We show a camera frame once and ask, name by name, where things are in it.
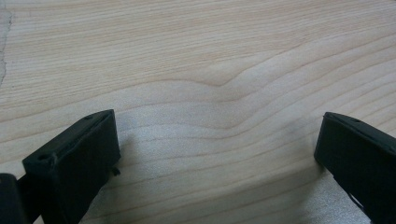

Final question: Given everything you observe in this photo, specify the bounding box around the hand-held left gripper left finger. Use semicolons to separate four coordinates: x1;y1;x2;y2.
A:
21;108;121;224

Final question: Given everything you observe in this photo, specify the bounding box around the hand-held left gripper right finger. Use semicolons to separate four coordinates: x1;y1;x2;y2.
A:
313;111;396;224

